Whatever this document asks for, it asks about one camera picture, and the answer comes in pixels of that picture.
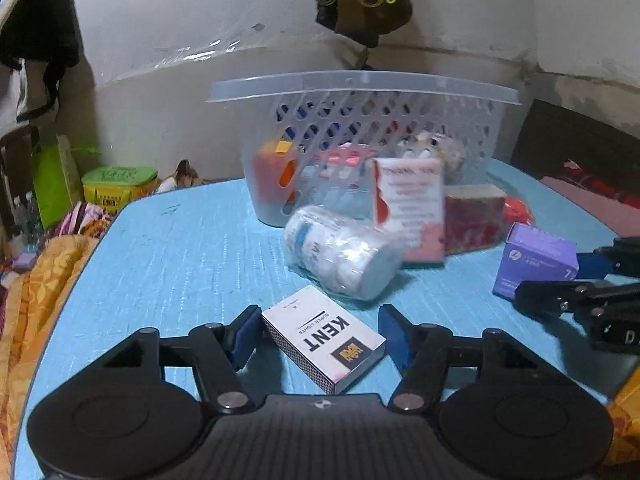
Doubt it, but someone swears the translucent plastic basket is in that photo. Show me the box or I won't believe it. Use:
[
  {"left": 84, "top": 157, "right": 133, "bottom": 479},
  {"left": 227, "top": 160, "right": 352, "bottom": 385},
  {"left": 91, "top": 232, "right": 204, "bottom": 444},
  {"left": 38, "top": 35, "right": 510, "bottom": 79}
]
[{"left": 205, "top": 70, "right": 522, "bottom": 229}]

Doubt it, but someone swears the yellow container with green lid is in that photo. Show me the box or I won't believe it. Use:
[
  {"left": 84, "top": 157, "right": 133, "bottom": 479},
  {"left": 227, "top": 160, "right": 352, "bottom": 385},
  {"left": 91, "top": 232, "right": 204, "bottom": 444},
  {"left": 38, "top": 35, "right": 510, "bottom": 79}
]
[{"left": 81, "top": 164, "right": 159, "bottom": 207}]

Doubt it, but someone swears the orange box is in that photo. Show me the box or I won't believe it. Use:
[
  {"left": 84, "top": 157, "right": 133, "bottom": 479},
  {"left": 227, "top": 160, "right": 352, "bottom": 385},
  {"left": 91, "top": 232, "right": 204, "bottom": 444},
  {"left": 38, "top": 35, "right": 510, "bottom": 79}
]
[{"left": 252, "top": 139, "right": 302, "bottom": 207}]

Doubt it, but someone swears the purple small box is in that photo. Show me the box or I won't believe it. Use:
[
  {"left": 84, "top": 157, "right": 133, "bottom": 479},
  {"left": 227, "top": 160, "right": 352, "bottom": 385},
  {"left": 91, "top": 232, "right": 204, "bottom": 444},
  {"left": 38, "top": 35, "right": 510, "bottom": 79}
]
[{"left": 492, "top": 222, "right": 580, "bottom": 301}]

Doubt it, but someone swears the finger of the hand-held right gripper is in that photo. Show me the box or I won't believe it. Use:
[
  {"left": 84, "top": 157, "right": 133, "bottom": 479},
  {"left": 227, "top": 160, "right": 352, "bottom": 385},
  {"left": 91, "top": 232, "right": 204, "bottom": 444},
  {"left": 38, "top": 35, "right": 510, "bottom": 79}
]
[
  {"left": 514, "top": 280, "right": 601, "bottom": 322},
  {"left": 576, "top": 236, "right": 640, "bottom": 281}
]

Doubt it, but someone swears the red and pink cloth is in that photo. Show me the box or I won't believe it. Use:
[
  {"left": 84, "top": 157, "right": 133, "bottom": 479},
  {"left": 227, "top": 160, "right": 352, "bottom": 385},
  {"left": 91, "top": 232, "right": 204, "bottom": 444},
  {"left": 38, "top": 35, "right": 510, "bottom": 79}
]
[{"left": 539, "top": 159, "right": 640, "bottom": 237}]

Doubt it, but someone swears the small doll figure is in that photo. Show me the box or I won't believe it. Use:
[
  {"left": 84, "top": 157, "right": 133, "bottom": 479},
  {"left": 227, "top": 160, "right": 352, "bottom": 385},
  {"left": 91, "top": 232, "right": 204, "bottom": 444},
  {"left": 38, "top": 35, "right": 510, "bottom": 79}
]
[{"left": 156, "top": 159, "right": 200, "bottom": 194}]

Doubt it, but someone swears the pink blister pack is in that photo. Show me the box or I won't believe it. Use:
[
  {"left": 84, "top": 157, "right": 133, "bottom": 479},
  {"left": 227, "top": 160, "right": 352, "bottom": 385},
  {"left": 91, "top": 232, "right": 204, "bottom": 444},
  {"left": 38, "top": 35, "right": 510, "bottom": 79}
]
[{"left": 318, "top": 142, "right": 375, "bottom": 173}]

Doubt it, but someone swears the white pill pack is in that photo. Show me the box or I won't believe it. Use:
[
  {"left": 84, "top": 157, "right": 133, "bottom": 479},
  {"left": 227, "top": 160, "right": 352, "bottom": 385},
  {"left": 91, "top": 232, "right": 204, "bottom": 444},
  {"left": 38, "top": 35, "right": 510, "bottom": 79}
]
[{"left": 399, "top": 131, "right": 467, "bottom": 183}]

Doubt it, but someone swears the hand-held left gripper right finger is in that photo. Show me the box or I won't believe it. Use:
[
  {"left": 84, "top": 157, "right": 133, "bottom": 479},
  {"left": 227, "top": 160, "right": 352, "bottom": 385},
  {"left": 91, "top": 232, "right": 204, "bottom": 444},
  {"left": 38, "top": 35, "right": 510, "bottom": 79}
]
[{"left": 377, "top": 303, "right": 540, "bottom": 414}]

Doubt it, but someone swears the green paper bag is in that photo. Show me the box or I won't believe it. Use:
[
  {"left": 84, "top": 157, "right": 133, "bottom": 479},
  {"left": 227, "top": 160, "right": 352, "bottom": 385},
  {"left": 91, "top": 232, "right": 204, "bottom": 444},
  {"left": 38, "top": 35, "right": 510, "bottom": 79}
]
[{"left": 30, "top": 134, "right": 87, "bottom": 231}]

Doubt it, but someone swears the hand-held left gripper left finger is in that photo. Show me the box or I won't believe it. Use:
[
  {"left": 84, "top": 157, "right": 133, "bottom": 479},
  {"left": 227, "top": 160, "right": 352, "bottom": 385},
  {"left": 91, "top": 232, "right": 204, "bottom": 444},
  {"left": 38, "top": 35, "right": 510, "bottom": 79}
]
[{"left": 98, "top": 304, "right": 263, "bottom": 415}]

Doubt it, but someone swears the pink and white box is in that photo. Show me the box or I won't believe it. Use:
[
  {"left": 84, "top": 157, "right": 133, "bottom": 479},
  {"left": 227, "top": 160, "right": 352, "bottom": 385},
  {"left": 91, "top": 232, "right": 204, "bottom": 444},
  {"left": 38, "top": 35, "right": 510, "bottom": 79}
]
[{"left": 368, "top": 157, "right": 447, "bottom": 265}]

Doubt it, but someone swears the red box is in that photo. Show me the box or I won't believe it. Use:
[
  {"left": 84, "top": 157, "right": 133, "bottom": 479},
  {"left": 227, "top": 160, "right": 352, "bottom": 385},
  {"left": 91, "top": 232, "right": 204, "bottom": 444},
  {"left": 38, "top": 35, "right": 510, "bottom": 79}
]
[{"left": 444, "top": 183, "right": 507, "bottom": 256}]

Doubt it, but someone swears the white cigarette box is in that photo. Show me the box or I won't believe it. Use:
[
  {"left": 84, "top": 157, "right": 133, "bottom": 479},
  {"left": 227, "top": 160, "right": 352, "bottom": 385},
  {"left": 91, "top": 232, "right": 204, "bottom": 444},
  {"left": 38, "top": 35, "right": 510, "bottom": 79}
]
[{"left": 261, "top": 285, "right": 387, "bottom": 395}]

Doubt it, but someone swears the orange plastic item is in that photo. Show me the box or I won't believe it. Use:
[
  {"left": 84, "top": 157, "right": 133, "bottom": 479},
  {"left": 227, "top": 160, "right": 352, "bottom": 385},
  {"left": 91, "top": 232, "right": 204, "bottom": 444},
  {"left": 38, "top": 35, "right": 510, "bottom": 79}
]
[{"left": 504, "top": 195, "right": 535, "bottom": 227}]

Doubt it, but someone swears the orange patterned blanket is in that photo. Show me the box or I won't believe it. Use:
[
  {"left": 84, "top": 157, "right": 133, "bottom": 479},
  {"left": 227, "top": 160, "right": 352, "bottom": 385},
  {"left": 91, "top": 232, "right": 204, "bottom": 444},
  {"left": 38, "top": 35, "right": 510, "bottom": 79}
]
[{"left": 0, "top": 202, "right": 117, "bottom": 480}]

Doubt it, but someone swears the white bottle in plastic bag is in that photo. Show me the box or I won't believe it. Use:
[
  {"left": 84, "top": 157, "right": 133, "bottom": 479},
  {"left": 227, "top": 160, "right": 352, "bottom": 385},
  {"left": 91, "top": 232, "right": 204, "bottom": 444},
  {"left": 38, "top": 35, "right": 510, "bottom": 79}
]
[{"left": 283, "top": 204, "right": 404, "bottom": 302}]

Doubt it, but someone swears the brown hanging bag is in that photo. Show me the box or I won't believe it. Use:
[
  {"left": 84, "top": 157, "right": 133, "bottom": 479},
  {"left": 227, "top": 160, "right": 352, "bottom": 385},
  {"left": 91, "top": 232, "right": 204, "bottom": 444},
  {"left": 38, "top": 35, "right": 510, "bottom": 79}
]
[{"left": 300, "top": 0, "right": 414, "bottom": 49}]

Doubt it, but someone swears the black hanging garment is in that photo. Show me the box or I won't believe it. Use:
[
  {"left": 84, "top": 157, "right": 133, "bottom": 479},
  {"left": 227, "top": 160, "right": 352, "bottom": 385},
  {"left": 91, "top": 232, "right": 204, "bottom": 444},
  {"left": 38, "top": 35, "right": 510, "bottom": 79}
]
[{"left": 0, "top": 0, "right": 84, "bottom": 122}]

